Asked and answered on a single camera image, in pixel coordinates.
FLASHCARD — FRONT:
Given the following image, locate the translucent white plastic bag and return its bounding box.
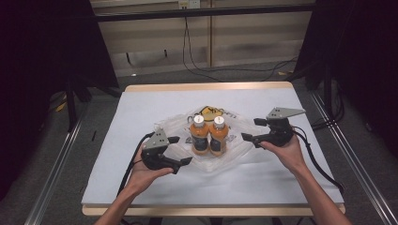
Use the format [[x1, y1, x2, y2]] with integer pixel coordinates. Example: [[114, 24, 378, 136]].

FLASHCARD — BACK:
[[156, 105, 261, 173]]

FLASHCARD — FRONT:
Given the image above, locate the white wall socket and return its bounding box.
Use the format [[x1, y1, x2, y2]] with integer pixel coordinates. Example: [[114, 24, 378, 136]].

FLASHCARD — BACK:
[[177, 0, 201, 9]]

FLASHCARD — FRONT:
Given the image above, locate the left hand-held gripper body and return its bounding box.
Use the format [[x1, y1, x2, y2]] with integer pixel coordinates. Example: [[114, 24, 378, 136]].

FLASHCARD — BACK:
[[140, 127, 182, 174]]

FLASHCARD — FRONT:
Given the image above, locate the black metal stand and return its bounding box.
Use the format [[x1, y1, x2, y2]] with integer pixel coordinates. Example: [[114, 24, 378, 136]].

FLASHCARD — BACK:
[[65, 77, 78, 133], [323, 65, 333, 117]]

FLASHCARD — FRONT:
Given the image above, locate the bundle of black floor cables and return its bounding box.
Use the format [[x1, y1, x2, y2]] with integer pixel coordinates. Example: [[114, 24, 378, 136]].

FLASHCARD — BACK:
[[311, 80, 345, 131]]

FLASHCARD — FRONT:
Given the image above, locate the person's left hand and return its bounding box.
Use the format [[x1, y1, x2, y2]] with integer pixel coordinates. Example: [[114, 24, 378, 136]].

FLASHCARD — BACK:
[[126, 142, 175, 197]]

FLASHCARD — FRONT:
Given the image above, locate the black wall cable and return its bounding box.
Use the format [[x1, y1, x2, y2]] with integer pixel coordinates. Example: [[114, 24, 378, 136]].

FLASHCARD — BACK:
[[181, 16, 223, 83], [186, 18, 299, 74]]

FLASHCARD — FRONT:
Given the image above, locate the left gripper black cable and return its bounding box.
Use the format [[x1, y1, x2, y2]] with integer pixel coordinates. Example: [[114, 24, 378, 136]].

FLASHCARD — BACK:
[[116, 131, 157, 197]]

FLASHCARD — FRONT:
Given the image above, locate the orange juice bottle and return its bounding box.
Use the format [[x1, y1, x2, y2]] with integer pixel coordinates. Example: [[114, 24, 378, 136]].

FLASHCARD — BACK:
[[190, 114, 210, 156], [208, 115, 230, 158]]

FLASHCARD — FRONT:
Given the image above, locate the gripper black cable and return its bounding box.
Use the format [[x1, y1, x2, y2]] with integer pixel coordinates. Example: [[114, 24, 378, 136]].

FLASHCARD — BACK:
[[291, 126, 345, 195], [116, 131, 157, 197]]

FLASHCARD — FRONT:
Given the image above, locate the black curtain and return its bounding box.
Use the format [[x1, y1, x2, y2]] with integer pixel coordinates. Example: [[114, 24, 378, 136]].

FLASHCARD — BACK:
[[294, 0, 398, 158], [0, 0, 120, 201]]

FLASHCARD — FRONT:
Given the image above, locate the aluminium floor rail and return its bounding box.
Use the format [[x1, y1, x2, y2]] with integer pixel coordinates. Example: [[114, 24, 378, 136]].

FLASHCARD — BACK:
[[23, 117, 86, 225], [309, 89, 398, 225]]

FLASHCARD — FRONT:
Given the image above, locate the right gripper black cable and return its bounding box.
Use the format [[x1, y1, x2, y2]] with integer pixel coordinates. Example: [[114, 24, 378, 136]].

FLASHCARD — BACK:
[[291, 126, 345, 195]]

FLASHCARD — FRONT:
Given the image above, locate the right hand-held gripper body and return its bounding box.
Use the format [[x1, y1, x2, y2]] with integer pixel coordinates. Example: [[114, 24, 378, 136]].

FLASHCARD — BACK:
[[254, 107, 306, 148]]

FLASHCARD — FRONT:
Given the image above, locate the person's right hand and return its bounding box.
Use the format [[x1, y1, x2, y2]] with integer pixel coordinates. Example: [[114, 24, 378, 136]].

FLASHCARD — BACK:
[[260, 134, 310, 176]]

